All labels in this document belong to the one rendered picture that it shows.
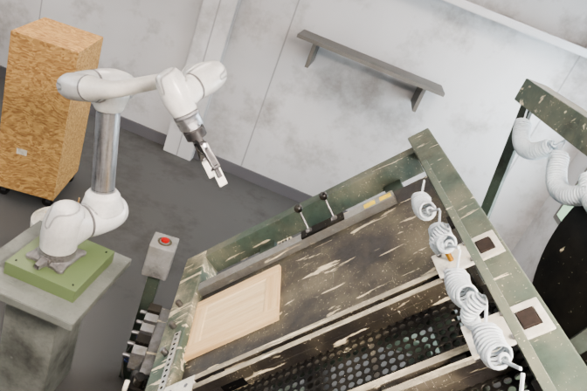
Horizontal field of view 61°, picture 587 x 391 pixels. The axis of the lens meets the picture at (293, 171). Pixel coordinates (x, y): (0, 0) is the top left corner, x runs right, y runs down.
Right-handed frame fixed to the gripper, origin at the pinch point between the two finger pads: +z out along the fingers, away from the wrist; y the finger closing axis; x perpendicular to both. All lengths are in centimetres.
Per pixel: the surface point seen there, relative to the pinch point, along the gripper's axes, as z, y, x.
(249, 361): 46, 37, -22
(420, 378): 40, 86, 10
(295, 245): 46, -9, 19
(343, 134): 107, -247, 168
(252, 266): 49, -19, 0
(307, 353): 48, 46, -6
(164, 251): 38, -54, -29
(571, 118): 24, 53, 111
